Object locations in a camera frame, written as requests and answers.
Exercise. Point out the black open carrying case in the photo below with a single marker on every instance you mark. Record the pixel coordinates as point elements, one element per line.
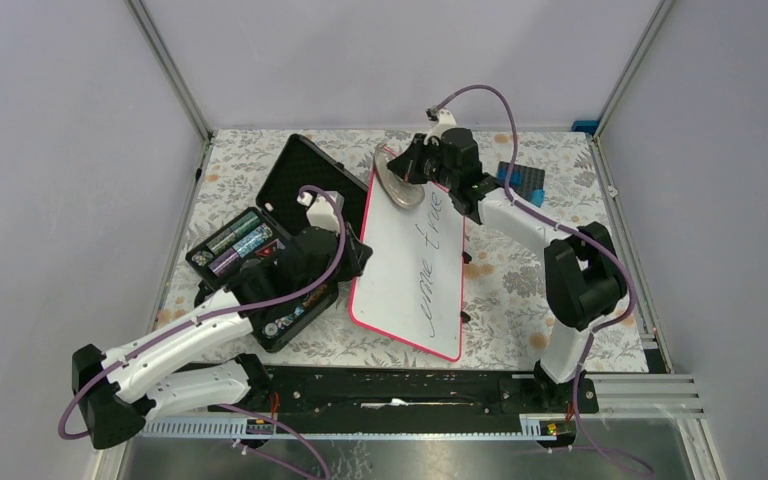
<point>241,255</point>

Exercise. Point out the grey lego plate blue bricks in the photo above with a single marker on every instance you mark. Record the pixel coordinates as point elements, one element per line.
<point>528,184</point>

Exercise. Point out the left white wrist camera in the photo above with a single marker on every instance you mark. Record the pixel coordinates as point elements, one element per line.
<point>319,212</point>

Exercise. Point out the floral table cloth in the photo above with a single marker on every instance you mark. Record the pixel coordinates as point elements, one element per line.
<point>509,323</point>

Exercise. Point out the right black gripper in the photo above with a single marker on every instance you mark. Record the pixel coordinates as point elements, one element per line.
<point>407,167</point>

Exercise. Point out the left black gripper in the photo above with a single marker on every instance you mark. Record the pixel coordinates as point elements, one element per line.
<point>360,254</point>

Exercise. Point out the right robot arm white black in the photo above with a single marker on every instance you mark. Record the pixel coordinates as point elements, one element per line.
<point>584,280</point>

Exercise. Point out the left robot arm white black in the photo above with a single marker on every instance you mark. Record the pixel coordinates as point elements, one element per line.
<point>118,391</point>

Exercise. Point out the glittery silver eraser pad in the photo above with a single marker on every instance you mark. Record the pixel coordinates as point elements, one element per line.
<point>403,195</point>

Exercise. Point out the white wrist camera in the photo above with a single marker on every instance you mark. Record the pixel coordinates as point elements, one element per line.
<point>442,120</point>
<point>319,212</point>

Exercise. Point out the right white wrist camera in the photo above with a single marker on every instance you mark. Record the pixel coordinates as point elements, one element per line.
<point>442,120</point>

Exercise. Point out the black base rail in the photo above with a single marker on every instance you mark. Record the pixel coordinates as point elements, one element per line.
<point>343,400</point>

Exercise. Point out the pink-framed whiteboard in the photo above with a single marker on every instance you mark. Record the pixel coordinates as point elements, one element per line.
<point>411,289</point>

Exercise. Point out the blue corner block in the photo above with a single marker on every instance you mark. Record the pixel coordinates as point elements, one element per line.
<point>588,127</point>

